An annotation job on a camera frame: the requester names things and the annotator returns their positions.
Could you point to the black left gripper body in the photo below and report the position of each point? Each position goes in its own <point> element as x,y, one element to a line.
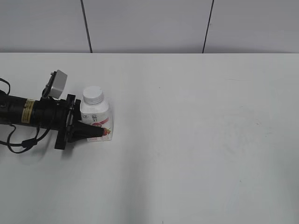
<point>59,115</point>

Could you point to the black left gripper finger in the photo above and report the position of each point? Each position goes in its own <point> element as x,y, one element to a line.
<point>90,132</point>

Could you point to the white strawberry drink bottle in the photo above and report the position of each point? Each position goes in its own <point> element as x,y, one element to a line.
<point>98,115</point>

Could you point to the white bottle cap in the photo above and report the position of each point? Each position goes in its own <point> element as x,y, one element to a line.
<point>93,95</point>

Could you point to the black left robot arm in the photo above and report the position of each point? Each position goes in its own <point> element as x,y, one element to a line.
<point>18,111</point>

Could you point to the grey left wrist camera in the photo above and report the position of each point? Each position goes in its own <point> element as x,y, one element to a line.
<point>55,85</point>

